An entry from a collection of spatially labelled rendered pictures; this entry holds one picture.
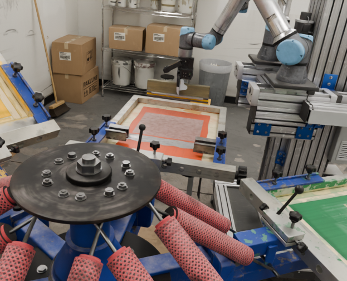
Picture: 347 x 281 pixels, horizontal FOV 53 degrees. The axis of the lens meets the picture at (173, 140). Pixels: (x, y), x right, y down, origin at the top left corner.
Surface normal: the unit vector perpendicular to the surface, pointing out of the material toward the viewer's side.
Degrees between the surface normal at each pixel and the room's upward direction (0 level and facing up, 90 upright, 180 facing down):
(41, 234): 0
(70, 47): 89
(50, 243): 0
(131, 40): 91
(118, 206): 0
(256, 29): 90
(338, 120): 90
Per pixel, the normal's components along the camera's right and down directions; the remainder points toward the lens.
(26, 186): 0.08, -0.90
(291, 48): -0.43, 0.45
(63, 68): -0.10, 0.43
